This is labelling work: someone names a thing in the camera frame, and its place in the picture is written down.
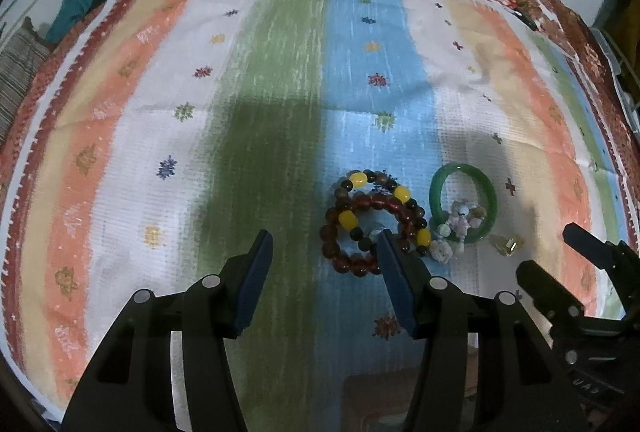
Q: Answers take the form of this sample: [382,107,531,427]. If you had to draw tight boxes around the green jade bangle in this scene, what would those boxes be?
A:
[429,163,498,243]

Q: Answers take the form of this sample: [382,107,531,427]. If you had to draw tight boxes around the pale flower charm bracelet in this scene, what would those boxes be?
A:
[430,199,488,263]

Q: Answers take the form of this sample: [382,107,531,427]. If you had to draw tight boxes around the striped grey pillow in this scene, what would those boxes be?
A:
[0,19,51,147]

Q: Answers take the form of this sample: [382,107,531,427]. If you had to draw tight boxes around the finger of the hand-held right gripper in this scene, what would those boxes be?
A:
[562,223,626,273]
[516,260,586,328]

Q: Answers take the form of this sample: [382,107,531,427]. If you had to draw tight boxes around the striped pastel mat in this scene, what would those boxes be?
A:
[0,0,636,413]

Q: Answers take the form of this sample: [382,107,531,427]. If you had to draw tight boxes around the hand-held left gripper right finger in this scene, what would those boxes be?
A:
[376,229,591,432]

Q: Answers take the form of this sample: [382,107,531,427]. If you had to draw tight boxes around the dark red bead bracelet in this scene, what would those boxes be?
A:
[325,193,418,277]

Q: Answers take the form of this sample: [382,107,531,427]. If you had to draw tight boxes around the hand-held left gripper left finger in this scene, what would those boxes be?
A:
[60,229,275,432]

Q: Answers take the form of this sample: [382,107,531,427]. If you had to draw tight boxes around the brown and yellow bead bracelet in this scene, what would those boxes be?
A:
[334,169,432,257]

